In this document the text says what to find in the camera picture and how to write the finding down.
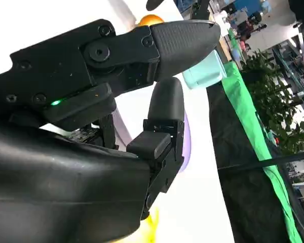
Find pale green mug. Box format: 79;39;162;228
181;49;227;91

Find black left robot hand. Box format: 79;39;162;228
145;0;166;11

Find green leafy plants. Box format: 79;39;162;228
239;49;304;155

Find green cloth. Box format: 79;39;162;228
221;27;303;243

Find person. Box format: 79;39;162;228
239;21;256;53

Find black floor cable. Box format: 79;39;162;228
217;151;304;173

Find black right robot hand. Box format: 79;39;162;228
0;19;221;243

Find black cloth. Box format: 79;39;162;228
206;83;296;243

